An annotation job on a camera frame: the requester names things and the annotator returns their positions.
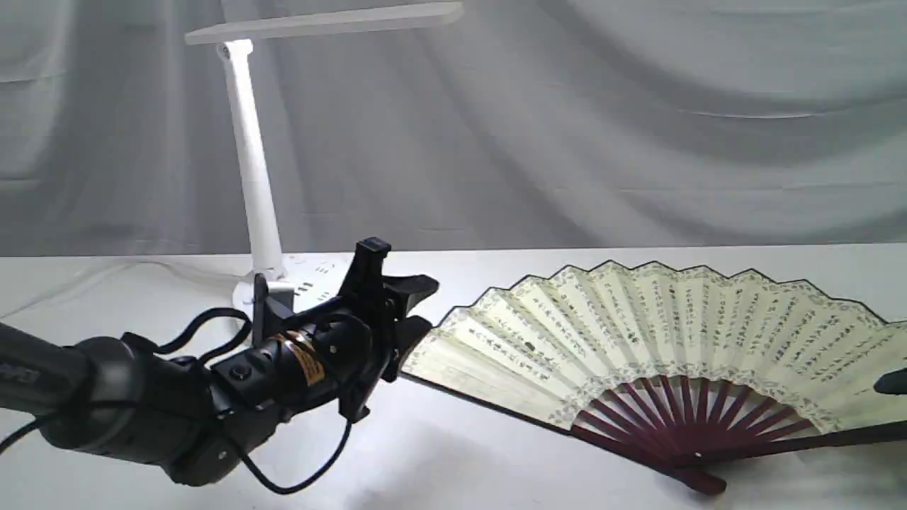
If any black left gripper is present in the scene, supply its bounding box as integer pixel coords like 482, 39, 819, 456
269, 237, 439, 424

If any folding paper fan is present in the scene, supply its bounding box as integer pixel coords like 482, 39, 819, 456
402, 259, 905, 496

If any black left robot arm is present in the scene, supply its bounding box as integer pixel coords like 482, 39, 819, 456
1, 237, 439, 496

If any white desk lamp with sockets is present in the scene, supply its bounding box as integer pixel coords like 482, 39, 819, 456
184, 2, 464, 313

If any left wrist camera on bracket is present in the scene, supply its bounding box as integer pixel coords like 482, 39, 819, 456
252, 273, 297, 348

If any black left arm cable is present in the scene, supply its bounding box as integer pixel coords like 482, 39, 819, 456
0, 306, 355, 495

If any thin white cable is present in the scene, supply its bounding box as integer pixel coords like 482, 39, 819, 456
0, 259, 245, 319

